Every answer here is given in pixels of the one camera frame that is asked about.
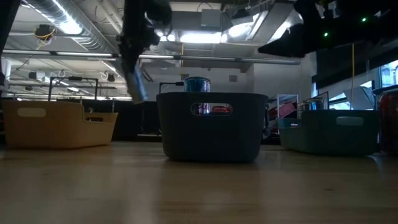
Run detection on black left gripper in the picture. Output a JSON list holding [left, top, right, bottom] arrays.
[[119, 29, 162, 82]]

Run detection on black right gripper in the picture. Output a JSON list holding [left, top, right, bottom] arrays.
[[257, 0, 355, 58]]

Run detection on red Coca-Cola can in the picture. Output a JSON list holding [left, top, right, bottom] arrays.
[[211, 104, 233, 116], [377, 90, 398, 154]]

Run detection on dark blue plastic bin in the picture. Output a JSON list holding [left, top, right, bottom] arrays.
[[156, 91, 269, 162]]

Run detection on fluorescent ceiling light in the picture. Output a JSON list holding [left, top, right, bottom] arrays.
[[179, 30, 229, 44], [155, 30, 177, 43]]

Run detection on black background cabinet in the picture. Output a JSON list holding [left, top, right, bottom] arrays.
[[81, 98, 162, 142]]

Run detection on shelf with red bins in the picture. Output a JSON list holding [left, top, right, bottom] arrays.
[[267, 93, 301, 138]]

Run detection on grey ceiling pipe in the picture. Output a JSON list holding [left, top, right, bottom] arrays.
[[0, 49, 302, 65]]

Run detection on grey ceiling junction box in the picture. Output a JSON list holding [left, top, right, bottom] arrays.
[[200, 8, 222, 28]]

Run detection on grey angled panel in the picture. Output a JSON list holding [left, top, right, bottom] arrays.
[[343, 85, 376, 110]]

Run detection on yellow plastic bin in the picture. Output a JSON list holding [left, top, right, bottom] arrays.
[[2, 100, 119, 149]]

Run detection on green plastic bin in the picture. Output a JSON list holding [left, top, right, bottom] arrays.
[[277, 109, 381, 156]]

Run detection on window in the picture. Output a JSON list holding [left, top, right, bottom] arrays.
[[378, 59, 398, 90]]

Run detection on silver rectangular duct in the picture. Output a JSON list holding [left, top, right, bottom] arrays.
[[222, 0, 304, 44]]

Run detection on silver spiral ventilation duct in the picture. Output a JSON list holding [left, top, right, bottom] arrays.
[[23, 0, 121, 54]]

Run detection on black background rig frame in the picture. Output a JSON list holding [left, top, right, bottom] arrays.
[[48, 76, 100, 102]]

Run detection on yellow hanging cord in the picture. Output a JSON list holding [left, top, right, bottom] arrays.
[[350, 43, 356, 110]]

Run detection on black ceiling cord reel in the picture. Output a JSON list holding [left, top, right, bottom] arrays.
[[33, 24, 57, 50]]

